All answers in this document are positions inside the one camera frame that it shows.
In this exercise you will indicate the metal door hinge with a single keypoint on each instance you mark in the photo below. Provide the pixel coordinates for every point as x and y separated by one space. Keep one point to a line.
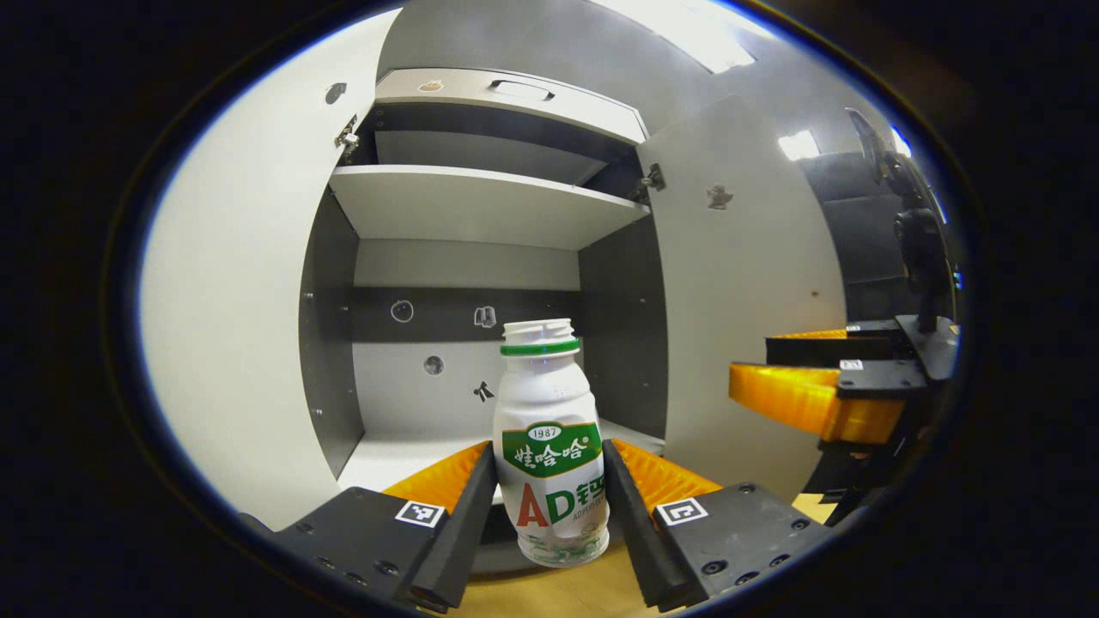
652 180
347 137

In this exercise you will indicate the small ceiling light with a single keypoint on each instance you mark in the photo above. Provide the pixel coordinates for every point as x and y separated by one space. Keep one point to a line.
798 145
900 142

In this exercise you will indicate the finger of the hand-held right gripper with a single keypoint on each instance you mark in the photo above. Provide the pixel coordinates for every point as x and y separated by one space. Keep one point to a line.
876 378
824 349

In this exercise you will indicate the long ceiling light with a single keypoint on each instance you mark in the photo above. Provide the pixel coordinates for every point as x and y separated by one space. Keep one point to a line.
695 30

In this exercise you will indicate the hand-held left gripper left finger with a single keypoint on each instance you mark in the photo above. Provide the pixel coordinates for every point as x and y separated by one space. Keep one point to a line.
455 532

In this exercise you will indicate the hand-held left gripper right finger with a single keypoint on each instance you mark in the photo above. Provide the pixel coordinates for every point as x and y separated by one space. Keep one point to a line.
640 532

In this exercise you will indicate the white bottle green label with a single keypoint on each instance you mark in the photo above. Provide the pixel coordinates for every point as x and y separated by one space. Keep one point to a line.
549 403

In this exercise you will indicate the black backdrop cloth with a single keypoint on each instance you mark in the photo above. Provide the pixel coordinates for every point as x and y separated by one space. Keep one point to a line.
850 240

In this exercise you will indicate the white cabinet shelf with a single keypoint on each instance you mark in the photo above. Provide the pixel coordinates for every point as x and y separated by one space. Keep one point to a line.
481 206

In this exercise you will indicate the white cabinet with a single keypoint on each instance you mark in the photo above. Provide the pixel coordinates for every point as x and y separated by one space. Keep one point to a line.
330 343

